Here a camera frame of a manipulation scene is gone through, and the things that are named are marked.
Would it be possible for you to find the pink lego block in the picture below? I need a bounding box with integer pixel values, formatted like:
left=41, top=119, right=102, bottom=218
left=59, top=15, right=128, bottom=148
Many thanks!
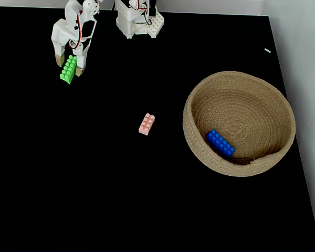
left=138, top=113, right=156, bottom=137

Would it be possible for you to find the woven rope basket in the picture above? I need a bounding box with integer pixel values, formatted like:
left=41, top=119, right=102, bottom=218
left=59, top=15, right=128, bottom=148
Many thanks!
left=182, top=70, right=297, bottom=178

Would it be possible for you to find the blue lego block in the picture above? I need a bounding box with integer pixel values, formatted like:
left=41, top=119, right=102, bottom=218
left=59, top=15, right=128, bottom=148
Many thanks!
left=205, top=129, right=236, bottom=159

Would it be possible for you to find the red black white servo cable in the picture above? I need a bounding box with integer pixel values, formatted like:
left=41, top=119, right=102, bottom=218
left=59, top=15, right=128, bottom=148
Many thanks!
left=70, top=10, right=85, bottom=49

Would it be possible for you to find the green lego block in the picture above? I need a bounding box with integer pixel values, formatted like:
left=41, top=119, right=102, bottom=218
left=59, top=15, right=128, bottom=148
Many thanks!
left=59, top=55, right=78, bottom=85

